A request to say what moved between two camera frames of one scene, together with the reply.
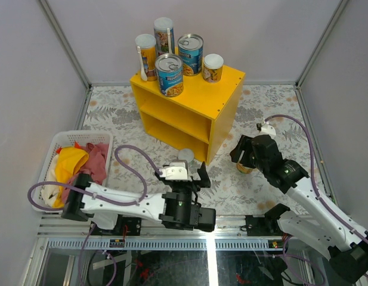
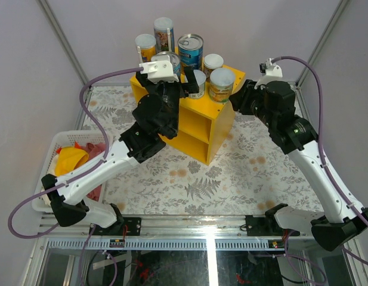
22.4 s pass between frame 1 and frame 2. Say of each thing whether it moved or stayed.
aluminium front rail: stayed
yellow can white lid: stayed
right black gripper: moved
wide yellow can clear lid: moved
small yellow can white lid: stayed
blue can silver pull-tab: stayed
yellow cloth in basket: stayed
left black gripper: moved
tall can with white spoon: stayed
